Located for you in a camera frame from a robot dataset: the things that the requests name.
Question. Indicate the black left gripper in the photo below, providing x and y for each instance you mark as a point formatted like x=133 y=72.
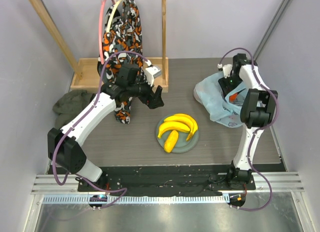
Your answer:
x=156 y=100

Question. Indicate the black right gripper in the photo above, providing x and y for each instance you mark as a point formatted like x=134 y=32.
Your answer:
x=227 y=84

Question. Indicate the orange fake fruit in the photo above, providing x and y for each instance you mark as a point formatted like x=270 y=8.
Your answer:
x=237 y=97

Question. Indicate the light blue cartoon plastic bag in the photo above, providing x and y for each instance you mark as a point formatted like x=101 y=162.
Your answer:
x=209 y=94

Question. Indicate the yellow fake banana bunch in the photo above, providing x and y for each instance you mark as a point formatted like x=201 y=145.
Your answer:
x=180 y=122

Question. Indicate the yellow fake mango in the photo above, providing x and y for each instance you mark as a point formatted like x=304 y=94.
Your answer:
x=171 y=141

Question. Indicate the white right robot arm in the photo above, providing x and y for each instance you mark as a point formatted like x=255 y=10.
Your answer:
x=257 y=112

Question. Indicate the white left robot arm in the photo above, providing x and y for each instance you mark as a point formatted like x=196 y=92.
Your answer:
x=65 y=144

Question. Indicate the grey-green round plate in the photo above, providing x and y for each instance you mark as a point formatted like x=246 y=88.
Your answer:
x=182 y=146

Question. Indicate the orange camouflage patterned garment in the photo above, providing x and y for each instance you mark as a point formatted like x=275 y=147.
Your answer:
x=125 y=35

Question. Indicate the wooden clothes rack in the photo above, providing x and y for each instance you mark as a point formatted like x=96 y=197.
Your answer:
x=74 y=25

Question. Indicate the olive green crumpled cloth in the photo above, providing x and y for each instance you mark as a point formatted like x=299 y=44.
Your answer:
x=70 y=105

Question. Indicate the cream clothes hanger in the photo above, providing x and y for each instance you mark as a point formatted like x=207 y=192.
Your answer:
x=111 y=17

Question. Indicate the pink clothes hanger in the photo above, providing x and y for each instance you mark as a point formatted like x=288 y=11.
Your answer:
x=100 y=29

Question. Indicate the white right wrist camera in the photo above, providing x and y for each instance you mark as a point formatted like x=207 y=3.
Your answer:
x=226 y=69

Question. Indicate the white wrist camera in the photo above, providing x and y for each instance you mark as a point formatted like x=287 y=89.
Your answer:
x=226 y=69
x=151 y=72

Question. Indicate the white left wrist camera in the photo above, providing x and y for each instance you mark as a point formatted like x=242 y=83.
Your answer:
x=151 y=72

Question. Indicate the slotted white cable duct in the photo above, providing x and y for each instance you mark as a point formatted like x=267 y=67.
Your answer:
x=126 y=200

